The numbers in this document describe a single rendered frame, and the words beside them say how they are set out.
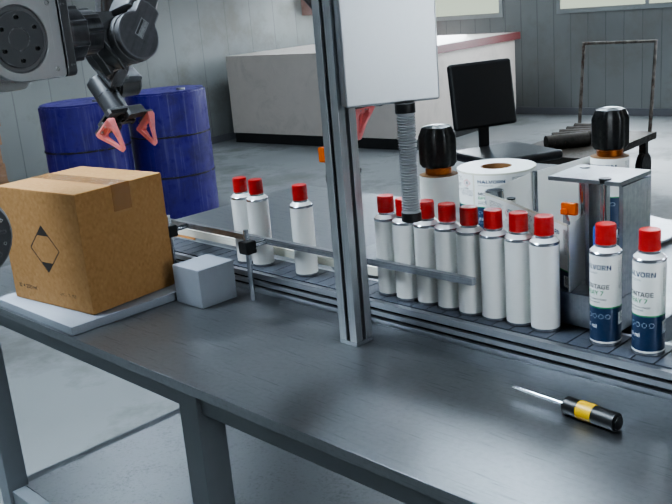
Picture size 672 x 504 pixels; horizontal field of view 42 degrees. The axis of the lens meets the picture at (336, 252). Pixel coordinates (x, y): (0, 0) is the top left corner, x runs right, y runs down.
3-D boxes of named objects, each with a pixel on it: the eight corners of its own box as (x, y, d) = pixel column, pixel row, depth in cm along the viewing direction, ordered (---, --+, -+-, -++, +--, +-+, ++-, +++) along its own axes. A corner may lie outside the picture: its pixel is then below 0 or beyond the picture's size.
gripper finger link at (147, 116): (169, 134, 213) (149, 103, 215) (146, 138, 208) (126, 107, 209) (157, 151, 217) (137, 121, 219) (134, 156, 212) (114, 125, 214)
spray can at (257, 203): (279, 262, 209) (270, 177, 204) (262, 268, 206) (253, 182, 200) (265, 259, 213) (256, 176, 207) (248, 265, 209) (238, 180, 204)
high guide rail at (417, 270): (476, 284, 161) (475, 277, 161) (472, 286, 160) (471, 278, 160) (146, 218, 235) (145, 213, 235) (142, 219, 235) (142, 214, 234)
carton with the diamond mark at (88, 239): (176, 283, 210) (161, 171, 203) (94, 315, 192) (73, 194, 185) (98, 268, 228) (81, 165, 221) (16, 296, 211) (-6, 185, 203)
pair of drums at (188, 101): (41, 236, 638) (18, 105, 612) (171, 198, 729) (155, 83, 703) (106, 247, 591) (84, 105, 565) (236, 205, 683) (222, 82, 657)
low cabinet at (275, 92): (346, 115, 1156) (340, 40, 1130) (522, 118, 998) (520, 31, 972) (234, 142, 1005) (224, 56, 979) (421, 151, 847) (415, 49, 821)
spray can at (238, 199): (263, 259, 213) (254, 176, 207) (247, 265, 209) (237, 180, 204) (249, 256, 216) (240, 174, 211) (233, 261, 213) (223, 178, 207)
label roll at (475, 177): (551, 223, 223) (550, 166, 219) (478, 234, 218) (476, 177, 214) (515, 207, 242) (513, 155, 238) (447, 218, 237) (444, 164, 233)
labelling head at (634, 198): (651, 312, 158) (654, 171, 151) (616, 335, 150) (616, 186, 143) (581, 298, 168) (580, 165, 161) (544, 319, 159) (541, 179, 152)
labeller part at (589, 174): (651, 174, 151) (651, 168, 151) (620, 187, 144) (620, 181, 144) (580, 168, 161) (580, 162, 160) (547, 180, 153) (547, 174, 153)
